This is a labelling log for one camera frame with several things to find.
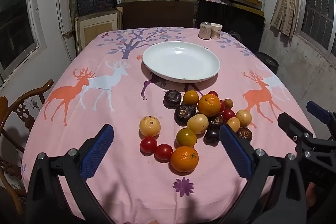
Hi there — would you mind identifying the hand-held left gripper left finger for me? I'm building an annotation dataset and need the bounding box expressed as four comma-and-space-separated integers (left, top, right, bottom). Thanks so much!
26, 123, 116, 224

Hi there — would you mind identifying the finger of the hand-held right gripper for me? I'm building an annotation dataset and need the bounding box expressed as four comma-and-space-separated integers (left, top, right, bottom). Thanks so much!
306, 101, 336, 125
278, 112, 315, 147

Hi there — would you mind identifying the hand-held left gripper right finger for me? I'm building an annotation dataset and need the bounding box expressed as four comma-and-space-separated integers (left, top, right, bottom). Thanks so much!
219, 123, 307, 224

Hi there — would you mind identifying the dark water chestnut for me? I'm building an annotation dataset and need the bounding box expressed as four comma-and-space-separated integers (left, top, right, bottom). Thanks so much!
204, 128, 221, 144
207, 115, 226, 130
174, 105, 197, 126
163, 90, 181, 109
237, 127, 253, 141

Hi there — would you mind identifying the yellow round fruit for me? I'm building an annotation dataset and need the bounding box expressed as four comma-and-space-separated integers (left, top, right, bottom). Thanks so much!
226, 117, 241, 133
235, 110, 252, 127
139, 115, 161, 137
187, 113, 209, 135

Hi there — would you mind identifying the small orange tangerine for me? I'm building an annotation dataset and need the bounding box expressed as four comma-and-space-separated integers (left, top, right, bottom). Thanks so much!
170, 146, 199, 173

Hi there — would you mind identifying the green-orange tangerine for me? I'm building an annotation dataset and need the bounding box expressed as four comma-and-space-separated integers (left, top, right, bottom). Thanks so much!
183, 90, 199, 105
176, 128, 197, 148

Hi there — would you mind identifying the large orange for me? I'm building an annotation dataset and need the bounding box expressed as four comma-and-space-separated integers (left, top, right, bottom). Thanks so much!
197, 93, 221, 117

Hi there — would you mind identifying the white oval plate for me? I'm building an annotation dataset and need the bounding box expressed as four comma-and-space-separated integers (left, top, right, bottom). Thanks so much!
142, 41, 221, 83

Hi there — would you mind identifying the person's right hand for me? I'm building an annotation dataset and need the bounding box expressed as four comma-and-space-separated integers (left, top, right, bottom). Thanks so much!
305, 183, 316, 216

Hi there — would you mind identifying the black round stool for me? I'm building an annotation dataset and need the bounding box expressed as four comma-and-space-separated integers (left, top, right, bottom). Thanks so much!
256, 51, 279, 73

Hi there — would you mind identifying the pink deer print tablecloth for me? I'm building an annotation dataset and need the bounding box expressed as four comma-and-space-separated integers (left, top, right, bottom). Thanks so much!
22, 27, 315, 224

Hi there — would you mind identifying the carved wooden chair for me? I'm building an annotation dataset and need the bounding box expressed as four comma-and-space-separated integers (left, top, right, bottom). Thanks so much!
0, 79, 54, 215

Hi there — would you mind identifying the barred window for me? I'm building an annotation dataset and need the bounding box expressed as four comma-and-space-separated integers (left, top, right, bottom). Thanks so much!
297, 0, 336, 56

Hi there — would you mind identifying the paper cup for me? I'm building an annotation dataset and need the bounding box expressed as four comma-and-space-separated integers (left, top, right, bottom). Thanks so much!
210, 23, 223, 40

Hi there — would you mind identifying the cream framed panel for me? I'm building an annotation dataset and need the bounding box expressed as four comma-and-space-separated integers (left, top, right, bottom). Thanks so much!
75, 11, 123, 55

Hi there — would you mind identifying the pale drink can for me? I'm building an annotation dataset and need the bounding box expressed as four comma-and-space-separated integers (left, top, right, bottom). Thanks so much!
199, 21, 211, 40

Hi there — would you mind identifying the white wooden strip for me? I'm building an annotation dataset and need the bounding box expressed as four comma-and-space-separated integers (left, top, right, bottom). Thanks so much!
56, 0, 77, 62

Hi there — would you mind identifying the brown wooden board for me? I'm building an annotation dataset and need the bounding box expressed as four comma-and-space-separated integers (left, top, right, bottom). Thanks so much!
115, 1, 196, 29

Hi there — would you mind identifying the white framed window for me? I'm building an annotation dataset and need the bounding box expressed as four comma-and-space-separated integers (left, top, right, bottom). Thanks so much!
0, 0, 46, 83

